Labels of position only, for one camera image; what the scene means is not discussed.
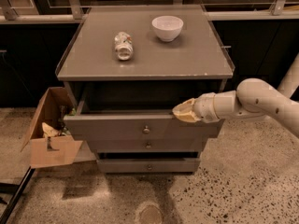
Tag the open cardboard box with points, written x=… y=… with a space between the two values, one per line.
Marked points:
x=51 y=151

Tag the grey top drawer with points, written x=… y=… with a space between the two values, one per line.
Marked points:
x=136 y=125

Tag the yellowed gripper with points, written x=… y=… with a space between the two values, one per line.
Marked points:
x=205 y=108

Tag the grey middle drawer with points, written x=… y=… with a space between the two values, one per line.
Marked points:
x=154 y=145

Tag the crumpled paper in box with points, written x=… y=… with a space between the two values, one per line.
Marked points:
x=49 y=131

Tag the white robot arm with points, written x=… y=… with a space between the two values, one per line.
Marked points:
x=252 y=99

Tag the grey drawer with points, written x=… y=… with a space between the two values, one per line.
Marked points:
x=188 y=165
x=136 y=125
x=154 y=145

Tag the crushed white can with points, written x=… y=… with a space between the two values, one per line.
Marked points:
x=123 y=46

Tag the black metal bar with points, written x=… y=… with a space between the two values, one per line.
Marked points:
x=15 y=190

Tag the grey bottom drawer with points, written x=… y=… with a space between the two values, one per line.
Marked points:
x=188 y=165

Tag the round floor drain cover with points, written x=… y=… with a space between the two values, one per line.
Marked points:
x=150 y=215

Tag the grey drawer cabinet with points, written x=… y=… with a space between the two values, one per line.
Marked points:
x=159 y=76

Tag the green trash in box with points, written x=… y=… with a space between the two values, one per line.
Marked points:
x=72 y=112

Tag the white ceramic bowl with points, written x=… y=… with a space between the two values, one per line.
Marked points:
x=167 y=28

